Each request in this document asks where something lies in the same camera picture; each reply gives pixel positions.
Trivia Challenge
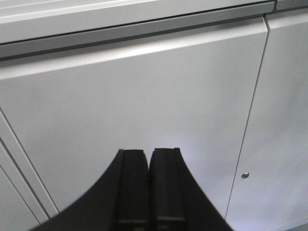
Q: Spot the adjacent white cabinet door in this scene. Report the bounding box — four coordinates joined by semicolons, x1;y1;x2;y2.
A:
226;8;308;231

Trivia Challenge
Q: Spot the silver cabinet lock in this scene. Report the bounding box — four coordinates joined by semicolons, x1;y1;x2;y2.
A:
241;172;250;179

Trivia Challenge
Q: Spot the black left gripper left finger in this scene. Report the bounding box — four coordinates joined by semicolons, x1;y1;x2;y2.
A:
34;149;149;231

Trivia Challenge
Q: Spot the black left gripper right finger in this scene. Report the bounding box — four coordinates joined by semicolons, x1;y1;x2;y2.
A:
149;148;232;231

